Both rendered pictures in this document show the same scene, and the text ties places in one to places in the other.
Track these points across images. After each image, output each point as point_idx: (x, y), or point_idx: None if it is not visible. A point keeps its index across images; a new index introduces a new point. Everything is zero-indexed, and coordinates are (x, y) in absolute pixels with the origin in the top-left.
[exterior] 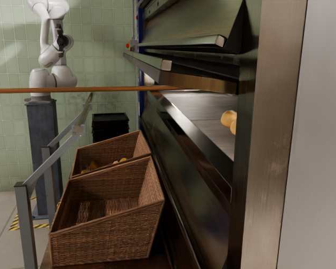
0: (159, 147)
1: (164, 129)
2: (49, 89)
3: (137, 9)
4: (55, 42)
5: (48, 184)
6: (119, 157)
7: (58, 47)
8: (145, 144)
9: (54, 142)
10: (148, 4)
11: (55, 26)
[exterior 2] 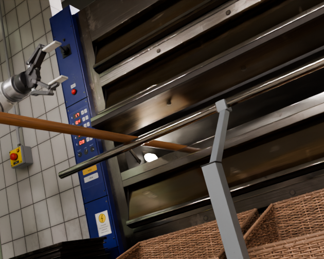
0: (322, 152)
1: (305, 135)
2: (77, 127)
3: (78, 80)
4: None
5: (242, 246)
6: None
7: (35, 82)
8: (208, 225)
9: (219, 156)
10: (149, 45)
11: None
